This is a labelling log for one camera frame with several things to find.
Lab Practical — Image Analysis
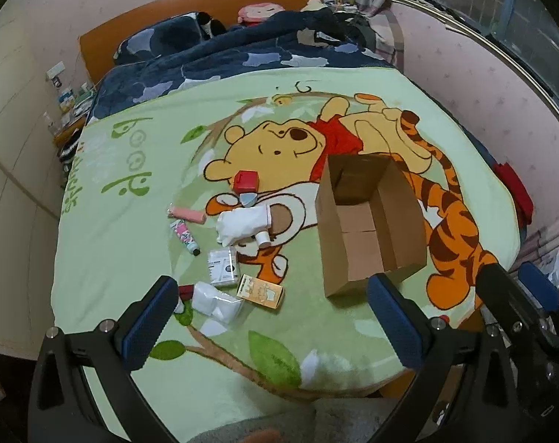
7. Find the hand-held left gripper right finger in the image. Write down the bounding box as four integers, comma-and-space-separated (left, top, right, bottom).
366, 272, 522, 443

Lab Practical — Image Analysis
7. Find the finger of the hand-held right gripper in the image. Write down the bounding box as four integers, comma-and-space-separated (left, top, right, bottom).
475, 265, 559, 347
519, 261, 559, 319

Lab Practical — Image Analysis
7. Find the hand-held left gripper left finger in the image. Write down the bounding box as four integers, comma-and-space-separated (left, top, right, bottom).
28, 275, 181, 443

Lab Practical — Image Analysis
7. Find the white plastic packet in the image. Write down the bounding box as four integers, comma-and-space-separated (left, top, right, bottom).
190, 281, 245, 324

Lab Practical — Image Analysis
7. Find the brown cardboard box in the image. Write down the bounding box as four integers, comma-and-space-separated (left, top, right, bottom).
315, 153, 428, 298

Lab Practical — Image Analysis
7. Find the pink floral tube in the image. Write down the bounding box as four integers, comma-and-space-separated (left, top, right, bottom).
169, 219, 201, 257

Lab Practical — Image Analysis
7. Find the white wipes packet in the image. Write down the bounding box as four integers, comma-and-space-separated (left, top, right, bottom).
208, 247, 240, 285

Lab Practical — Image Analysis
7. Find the small yellow box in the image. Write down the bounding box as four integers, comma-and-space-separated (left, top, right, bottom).
237, 274, 286, 310

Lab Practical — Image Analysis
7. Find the pink stick packet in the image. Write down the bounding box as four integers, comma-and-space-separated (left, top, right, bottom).
168, 204, 208, 224

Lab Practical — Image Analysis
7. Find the small red box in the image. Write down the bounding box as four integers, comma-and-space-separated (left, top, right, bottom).
234, 170, 260, 193

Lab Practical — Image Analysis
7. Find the green printed blanket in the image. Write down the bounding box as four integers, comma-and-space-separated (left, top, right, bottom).
51, 67, 522, 443

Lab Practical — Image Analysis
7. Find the red cloth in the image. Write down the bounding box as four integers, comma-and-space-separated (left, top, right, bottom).
494, 162, 535, 227

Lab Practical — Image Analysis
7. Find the cream wardrobe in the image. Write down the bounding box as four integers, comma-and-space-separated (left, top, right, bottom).
0, 4, 65, 361

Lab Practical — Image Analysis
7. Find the cluttered wooden nightstand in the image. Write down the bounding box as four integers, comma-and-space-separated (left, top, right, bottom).
44, 62, 96, 148

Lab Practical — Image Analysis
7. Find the large window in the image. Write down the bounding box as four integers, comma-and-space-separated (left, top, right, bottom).
390, 0, 559, 130

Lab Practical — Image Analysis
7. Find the navy patterned duvet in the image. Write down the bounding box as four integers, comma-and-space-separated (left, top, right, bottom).
88, 9, 400, 123

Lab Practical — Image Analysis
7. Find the navy patterned pillow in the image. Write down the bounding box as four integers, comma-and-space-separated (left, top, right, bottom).
113, 11, 206, 65

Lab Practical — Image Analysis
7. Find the pile of dark clothes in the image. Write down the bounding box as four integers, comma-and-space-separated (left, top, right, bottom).
302, 0, 386, 42

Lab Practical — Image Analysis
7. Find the black and white plush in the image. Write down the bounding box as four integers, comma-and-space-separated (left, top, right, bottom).
196, 11, 227, 40

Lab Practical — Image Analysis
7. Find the orange wooden headboard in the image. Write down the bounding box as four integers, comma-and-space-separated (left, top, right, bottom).
79, 0, 324, 84

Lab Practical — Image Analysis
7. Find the pink plush toy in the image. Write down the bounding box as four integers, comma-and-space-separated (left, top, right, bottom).
238, 2, 284, 26

